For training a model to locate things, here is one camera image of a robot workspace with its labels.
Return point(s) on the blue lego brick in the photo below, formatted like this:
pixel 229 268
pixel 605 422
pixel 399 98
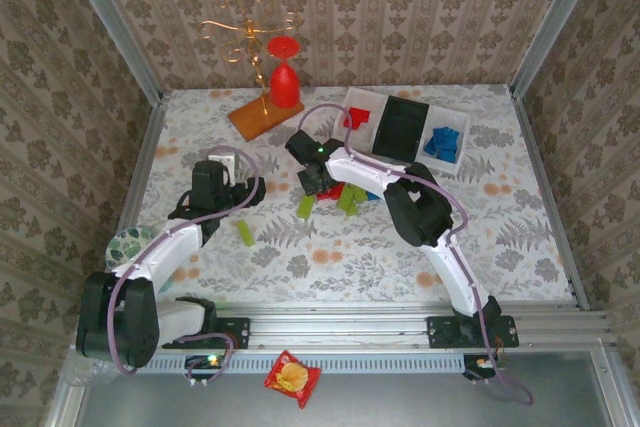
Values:
pixel 431 147
pixel 373 195
pixel 445 157
pixel 449 146
pixel 442 133

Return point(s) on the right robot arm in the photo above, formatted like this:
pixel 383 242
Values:
pixel 445 267

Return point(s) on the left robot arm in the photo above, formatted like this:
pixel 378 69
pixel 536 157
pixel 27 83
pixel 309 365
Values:
pixel 165 247

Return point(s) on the red wine glass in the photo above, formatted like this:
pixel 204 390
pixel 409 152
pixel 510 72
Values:
pixel 284 87

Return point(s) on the black rectangular plastic container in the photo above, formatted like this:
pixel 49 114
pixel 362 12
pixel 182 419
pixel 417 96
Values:
pixel 400 127

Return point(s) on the leaf patterned bowl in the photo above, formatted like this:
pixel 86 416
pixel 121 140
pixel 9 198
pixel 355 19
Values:
pixel 125 244

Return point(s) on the black control board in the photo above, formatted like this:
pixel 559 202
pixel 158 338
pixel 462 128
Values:
pixel 480 364
pixel 205 362

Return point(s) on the red snack packet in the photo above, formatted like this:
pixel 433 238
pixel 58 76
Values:
pixel 292 379

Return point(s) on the clear plastic glass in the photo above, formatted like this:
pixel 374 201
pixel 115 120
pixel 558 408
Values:
pixel 85 374

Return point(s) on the aluminium table side rail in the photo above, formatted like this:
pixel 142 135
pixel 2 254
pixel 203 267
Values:
pixel 548 197
pixel 145 157

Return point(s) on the aluminium mounting rail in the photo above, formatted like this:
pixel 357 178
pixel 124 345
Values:
pixel 340 327

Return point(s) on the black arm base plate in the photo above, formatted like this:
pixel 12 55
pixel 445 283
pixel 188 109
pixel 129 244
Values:
pixel 235 329
pixel 442 332

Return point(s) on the aluminium frame post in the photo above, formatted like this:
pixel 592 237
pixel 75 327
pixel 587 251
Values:
pixel 554 22
pixel 117 29

